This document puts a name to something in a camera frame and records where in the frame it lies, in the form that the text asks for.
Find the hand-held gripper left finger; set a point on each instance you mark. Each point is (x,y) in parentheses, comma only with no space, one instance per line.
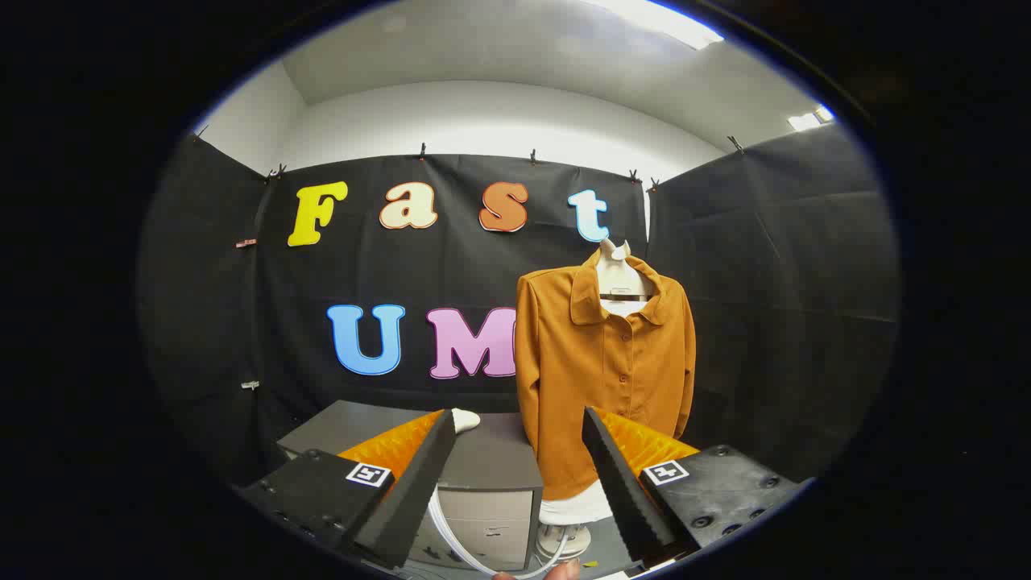
(419,483)

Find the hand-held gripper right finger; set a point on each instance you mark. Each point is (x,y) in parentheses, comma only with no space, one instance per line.
(620,491)

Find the orange button shirt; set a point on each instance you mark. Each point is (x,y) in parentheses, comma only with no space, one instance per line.
(580,362)

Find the white steamer stand base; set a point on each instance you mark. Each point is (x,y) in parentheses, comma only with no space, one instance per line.
(564,541)

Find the grey cabinet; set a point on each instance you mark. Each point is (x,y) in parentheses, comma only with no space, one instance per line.
(491,459)

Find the row of black cloth clips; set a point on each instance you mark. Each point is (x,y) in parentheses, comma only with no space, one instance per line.
(421,151)

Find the small ceiling light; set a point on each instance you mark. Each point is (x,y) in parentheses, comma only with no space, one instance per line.
(809,118)

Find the long ceiling light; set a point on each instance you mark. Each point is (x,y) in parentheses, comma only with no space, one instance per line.
(660,20)

